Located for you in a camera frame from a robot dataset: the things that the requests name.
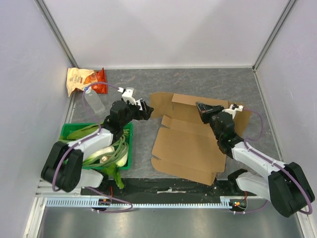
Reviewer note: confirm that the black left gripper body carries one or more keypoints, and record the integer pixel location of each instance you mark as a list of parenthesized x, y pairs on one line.
[(134, 112)]

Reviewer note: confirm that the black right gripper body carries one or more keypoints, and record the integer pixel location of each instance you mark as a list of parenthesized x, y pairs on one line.
[(208, 112)]

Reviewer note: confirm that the brown cardboard box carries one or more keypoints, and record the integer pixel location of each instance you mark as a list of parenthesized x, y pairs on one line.
[(185, 147)]

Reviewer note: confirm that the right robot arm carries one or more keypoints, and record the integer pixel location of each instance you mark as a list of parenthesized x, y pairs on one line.
[(285, 186)]

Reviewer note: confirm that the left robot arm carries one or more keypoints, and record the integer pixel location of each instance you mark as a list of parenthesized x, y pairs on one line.
[(63, 167)]

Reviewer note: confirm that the clear plastic water bottle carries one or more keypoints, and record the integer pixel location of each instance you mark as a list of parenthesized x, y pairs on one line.
[(94, 101)]

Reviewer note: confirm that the green plastic crate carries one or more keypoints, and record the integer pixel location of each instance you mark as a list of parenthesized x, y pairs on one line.
[(118, 153)]

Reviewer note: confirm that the red chip bag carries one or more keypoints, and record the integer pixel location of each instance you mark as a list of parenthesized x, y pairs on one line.
[(97, 77)]

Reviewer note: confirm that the green long beans bundle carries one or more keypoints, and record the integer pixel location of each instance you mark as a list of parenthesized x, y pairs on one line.
[(121, 146)]

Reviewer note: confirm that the white green bok choy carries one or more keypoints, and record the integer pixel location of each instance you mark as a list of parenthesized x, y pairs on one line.
[(104, 152)]

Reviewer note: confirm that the green leafy lettuce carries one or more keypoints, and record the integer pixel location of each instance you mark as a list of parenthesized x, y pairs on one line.
[(113, 171)]

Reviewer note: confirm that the beige chip bag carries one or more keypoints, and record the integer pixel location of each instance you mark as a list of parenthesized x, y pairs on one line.
[(77, 79)]

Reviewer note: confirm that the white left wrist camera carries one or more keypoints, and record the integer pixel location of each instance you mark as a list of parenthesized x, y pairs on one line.
[(127, 95)]

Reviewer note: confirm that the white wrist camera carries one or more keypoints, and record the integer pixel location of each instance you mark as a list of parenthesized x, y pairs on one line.
[(127, 95), (234, 108)]

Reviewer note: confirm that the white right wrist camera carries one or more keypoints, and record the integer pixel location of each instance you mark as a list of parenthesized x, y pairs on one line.
[(234, 108)]

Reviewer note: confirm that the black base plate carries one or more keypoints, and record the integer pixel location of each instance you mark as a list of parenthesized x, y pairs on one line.
[(168, 190)]

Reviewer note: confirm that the light blue cable duct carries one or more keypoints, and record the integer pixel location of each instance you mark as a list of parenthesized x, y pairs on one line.
[(95, 202)]

